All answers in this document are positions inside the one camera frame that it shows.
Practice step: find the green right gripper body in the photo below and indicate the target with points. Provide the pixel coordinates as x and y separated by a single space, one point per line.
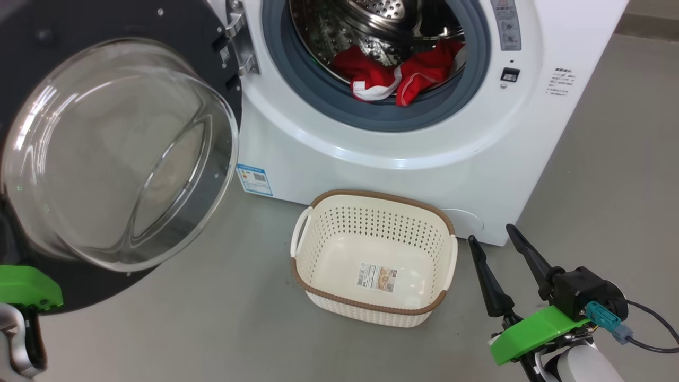
536 331

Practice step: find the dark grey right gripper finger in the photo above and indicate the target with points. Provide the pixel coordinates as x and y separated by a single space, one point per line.
493 292
533 260

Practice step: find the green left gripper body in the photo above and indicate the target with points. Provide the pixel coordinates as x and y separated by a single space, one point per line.
26 286

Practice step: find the black glass washer door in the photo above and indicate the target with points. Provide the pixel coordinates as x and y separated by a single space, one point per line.
106 159

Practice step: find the red and white garment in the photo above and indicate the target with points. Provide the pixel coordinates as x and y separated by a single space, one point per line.
424 69

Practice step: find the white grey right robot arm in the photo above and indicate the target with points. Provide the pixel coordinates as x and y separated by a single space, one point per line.
583 366

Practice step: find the white front-load washing machine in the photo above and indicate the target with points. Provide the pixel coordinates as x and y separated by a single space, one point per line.
424 159

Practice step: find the cream laundry basket brown rim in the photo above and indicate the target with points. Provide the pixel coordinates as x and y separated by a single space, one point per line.
329 249

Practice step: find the paper product label sticker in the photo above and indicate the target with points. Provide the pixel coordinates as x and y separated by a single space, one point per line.
375 278

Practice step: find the grey warning sticker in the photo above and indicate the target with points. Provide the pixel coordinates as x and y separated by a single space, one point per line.
506 24

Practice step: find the blue energy label sticker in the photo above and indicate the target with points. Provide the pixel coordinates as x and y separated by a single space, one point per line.
254 179

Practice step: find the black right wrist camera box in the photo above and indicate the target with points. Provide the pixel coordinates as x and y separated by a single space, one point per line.
589 286

